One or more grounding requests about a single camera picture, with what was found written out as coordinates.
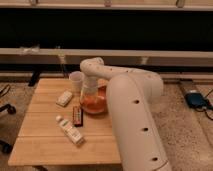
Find brown chocolate bar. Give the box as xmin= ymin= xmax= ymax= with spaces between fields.
xmin=73 ymin=106 xmax=83 ymax=127

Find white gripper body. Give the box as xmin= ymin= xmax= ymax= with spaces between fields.
xmin=80 ymin=76 xmax=98 ymax=103

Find blue device on floor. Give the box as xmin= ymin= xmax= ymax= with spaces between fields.
xmin=184 ymin=93 xmax=210 ymax=108

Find black office chair base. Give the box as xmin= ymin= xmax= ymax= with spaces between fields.
xmin=0 ymin=84 xmax=16 ymax=154

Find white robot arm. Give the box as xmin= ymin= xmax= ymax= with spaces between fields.
xmin=80 ymin=57 xmax=172 ymax=171

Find wooden table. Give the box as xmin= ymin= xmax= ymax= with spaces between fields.
xmin=8 ymin=78 xmax=120 ymax=166

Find orange ceramic bowl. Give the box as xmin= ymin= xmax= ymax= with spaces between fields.
xmin=80 ymin=86 xmax=107 ymax=115

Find clear plastic cup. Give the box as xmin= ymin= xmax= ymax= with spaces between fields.
xmin=69 ymin=71 xmax=84 ymax=93

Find small white packet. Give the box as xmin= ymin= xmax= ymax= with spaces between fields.
xmin=56 ymin=91 xmax=73 ymax=107

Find white lotion tube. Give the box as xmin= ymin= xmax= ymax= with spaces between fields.
xmin=56 ymin=115 xmax=84 ymax=145

